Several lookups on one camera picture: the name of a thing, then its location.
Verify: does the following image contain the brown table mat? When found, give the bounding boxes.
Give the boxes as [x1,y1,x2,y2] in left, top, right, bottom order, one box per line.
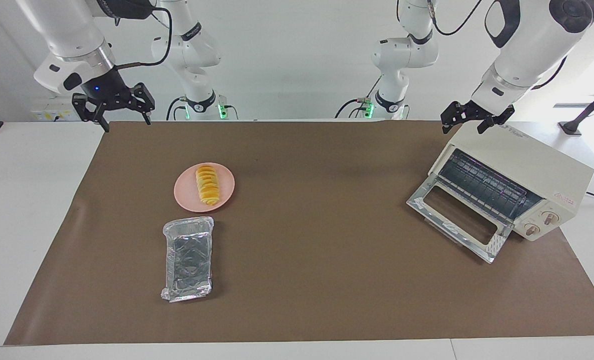
[3,120,594,346]

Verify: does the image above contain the black camera stand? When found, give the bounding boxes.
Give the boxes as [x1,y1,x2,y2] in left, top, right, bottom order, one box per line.
[558,80,594,137]

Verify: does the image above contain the yellow twisted bread loaf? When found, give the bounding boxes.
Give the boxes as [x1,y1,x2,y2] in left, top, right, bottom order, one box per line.
[195,165,221,207]

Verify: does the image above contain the pink round plate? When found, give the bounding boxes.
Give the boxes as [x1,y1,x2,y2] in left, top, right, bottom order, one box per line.
[173,162,236,214]

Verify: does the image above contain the black left base cable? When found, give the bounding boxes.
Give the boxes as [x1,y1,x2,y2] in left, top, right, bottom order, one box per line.
[334,75,383,119]

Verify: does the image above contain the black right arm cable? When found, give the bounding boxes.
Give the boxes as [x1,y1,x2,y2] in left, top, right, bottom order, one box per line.
[108,0,173,71]

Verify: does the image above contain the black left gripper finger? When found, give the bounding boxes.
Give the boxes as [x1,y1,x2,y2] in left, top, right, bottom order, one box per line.
[440,101,465,135]
[477,105,516,135]

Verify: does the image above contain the black base cable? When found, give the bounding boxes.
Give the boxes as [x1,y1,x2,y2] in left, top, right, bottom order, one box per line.
[334,75,383,119]
[166,96,187,121]

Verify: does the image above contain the aluminium foil tray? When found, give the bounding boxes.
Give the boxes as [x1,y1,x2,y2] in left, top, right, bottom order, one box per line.
[160,216,215,303]

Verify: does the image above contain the cream toaster oven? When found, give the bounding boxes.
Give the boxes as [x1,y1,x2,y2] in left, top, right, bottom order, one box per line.
[407,121,594,264]

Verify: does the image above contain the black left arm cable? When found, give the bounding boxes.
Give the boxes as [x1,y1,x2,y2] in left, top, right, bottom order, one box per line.
[427,0,567,91]

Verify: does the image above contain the black right base cable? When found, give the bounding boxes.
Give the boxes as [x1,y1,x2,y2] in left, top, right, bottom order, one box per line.
[166,96,187,121]

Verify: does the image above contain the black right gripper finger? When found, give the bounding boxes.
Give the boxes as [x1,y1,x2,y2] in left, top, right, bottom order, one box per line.
[72,92,110,133]
[130,82,156,126]

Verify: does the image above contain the white wall socket box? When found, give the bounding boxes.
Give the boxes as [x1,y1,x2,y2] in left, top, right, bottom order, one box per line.
[31,96,85,122]

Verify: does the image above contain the glass oven door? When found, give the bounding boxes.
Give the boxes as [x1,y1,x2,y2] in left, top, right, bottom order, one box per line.
[407,176,512,264]

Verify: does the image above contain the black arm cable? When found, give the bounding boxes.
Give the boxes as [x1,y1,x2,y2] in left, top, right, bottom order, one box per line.
[427,0,567,91]
[108,0,173,71]

